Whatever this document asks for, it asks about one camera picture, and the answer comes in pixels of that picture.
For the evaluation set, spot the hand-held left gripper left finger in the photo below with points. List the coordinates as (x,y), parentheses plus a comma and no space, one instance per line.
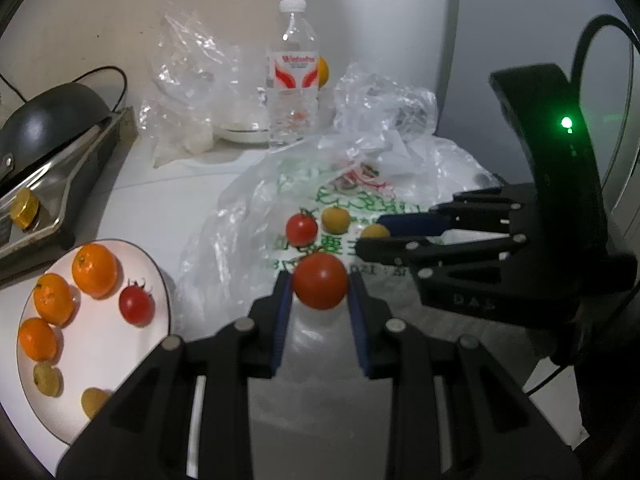
(282,320)

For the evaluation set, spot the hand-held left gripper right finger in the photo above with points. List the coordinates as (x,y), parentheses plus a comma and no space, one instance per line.
(357,330)

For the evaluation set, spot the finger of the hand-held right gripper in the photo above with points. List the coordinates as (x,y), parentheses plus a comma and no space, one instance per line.
(410,224)
(390,250)

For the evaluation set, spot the small yellow kumquat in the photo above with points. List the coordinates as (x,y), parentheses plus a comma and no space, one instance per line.
(374,231)
(335,219)
(95,401)
(47,379)

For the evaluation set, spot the red cherry tomato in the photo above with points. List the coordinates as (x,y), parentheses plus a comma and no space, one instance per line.
(136,304)
(301,229)
(320,280)

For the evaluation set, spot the printed clear plastic bag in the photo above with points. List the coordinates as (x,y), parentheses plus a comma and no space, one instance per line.
(240,240)

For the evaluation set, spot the white round plate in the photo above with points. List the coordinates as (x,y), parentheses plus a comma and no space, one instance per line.
(100,340)

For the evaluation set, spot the orange tangerine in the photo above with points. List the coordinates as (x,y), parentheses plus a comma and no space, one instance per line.
(53,298)
(37,339)
(95,268)

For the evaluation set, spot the crumpled clear plastic bag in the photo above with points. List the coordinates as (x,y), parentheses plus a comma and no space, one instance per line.
(370,100)

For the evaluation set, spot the clear water bottle red label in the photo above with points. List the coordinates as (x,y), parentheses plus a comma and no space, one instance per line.
(292,110)

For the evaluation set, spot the large orange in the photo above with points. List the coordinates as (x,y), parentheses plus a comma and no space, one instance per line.
(324,72)

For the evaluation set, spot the white bowl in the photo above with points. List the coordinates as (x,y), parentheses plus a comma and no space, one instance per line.
(240,133)

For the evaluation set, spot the gold round knob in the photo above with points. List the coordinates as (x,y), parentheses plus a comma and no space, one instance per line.
(24,208)

